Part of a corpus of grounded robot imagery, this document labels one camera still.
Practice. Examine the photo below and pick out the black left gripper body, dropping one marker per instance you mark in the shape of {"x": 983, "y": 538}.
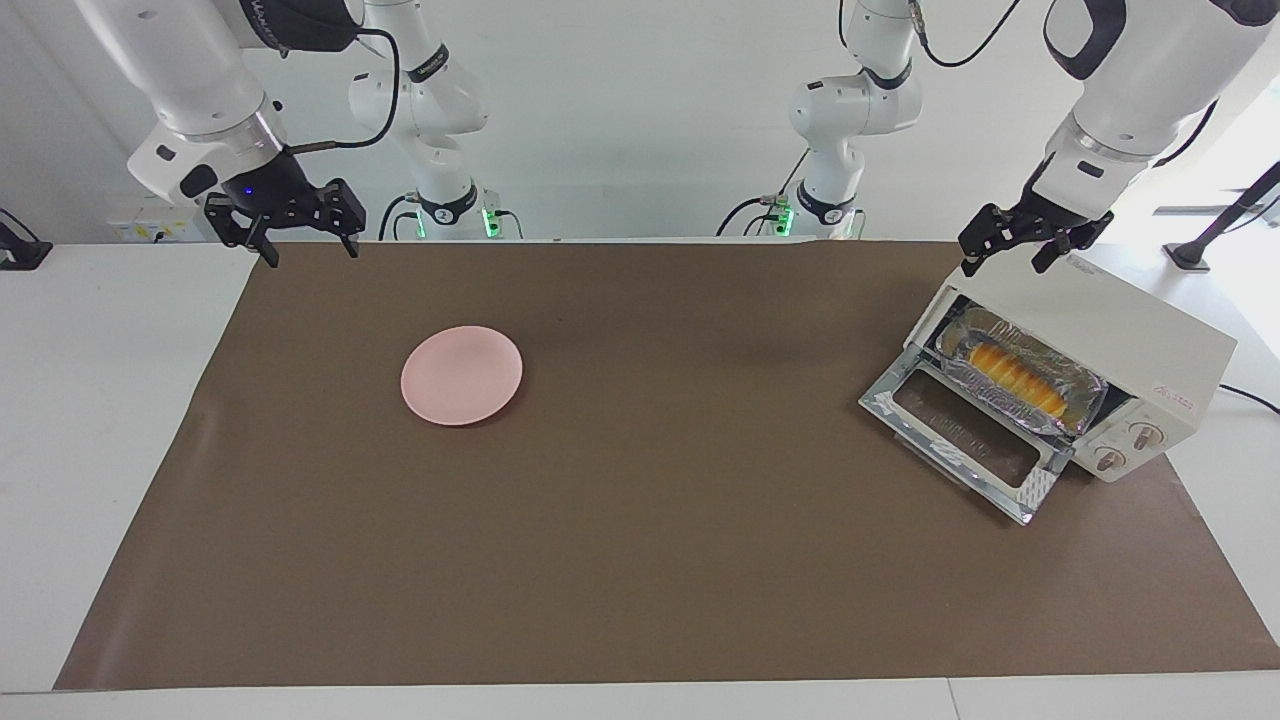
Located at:
{"x": 1040, "y": 220}

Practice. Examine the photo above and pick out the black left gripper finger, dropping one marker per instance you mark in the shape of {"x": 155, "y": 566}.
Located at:
{"x": 1045, "y": 260}
{"x": 971, "y": 265}

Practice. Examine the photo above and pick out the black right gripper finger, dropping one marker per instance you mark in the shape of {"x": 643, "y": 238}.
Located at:
{"x": 350, "y": 245}
{"x": 268, "y": 252}

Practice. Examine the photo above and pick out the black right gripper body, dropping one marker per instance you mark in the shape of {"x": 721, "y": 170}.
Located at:
{"x": 275, "y": 200}

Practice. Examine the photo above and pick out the golden sliced bread loaf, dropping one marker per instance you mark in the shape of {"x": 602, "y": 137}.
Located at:
{"x": 1015, "y": 375}

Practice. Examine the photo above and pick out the aluminium foil tray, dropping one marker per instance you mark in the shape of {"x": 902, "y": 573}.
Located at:
{"x": 1075, "y": 420}

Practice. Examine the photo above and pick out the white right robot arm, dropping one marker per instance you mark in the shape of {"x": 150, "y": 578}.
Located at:
{"x": 200, "y": 80}

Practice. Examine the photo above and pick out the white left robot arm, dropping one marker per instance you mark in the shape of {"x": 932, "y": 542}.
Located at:
{"x": 1150, "y": 70}

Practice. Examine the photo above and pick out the cream toaster oven body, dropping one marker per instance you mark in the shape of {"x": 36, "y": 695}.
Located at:
{"x": 1130, "y": 340}

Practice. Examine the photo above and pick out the glass oven door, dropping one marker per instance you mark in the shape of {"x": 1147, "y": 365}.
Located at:
{"x": 960, "y": 430}

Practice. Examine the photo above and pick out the beige oven knob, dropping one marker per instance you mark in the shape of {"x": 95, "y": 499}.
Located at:
{"x": 1108, "y": 460}
{"x": 1145, "y": 435}

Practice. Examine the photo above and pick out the tall black stand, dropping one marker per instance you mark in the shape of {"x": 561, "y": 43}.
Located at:
{"x": 1190, "y": 255}

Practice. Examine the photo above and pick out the pink round plate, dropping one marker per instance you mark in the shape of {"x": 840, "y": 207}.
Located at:
{"x": 460, "y": 375}

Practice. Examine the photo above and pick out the small black stand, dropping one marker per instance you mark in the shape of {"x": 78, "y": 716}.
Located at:
{"x": 20, "y": 250}

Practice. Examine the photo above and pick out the brown paper table mat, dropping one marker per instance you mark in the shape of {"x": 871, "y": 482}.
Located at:
{"x": 640, "y": 560}

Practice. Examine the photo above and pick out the white wall socket box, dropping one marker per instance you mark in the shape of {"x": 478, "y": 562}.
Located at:
{"x": 150, "y": 220}

